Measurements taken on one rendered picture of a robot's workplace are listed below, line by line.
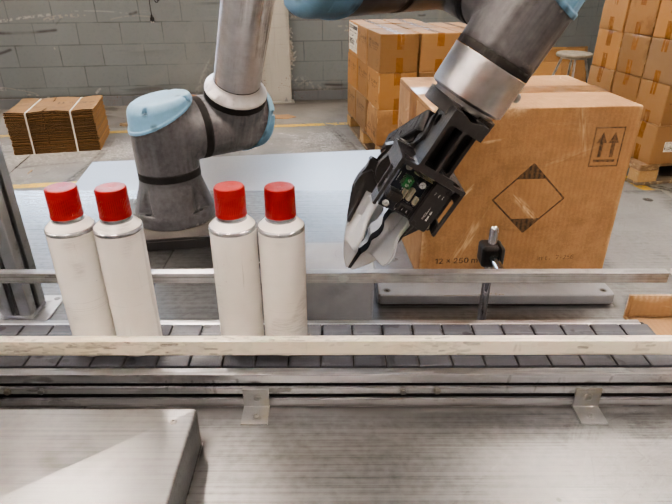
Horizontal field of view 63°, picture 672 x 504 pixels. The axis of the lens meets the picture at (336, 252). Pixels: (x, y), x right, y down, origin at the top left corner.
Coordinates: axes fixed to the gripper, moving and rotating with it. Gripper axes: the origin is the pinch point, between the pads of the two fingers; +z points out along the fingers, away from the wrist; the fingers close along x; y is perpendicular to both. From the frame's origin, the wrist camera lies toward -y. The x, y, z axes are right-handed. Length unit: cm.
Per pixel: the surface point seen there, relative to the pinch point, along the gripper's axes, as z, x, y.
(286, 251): 2.2, -7.3, 2.5
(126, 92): 183, -144, -524
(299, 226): -0.5, -7.2, 1.0
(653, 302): -9.5, 45.3, -12.5
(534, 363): 0.1, 24.4, 3.9
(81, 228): 11.2, -27.3, 1.5
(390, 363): 8.5, 9.8, 3.9
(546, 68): -54, 235, -574
